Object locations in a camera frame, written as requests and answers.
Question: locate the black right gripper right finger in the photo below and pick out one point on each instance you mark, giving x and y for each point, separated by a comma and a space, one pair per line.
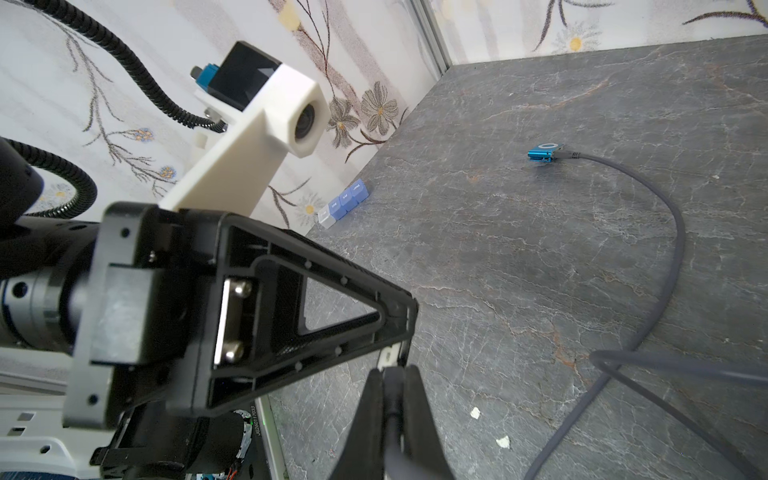
422, 445

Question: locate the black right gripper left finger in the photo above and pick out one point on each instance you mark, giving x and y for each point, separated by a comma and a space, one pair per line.
361, 457

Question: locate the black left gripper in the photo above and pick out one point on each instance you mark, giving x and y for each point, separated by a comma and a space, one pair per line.
203, 310

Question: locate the blue mp3 player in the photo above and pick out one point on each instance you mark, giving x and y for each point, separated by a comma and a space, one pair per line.
545, 152

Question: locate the black mp3 player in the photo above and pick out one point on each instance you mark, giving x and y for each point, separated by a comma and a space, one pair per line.
389, 356

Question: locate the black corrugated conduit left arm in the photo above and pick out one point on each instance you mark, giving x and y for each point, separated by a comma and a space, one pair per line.
164, 173

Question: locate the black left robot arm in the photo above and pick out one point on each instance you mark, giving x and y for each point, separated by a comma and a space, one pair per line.
44, 275

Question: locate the blue transparent plastic case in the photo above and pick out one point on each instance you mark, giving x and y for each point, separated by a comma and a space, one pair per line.
343, 204

